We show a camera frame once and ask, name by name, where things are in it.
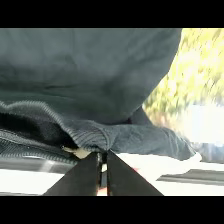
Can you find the black sweatshirt white red trim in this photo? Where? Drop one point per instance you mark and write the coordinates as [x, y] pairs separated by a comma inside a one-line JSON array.
[[86, 73]]

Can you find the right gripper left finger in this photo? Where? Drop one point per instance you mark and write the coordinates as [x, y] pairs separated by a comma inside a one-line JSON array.
[[81, 181]]

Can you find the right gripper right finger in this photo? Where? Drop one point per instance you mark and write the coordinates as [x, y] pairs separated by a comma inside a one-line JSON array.
[[126, 181]]

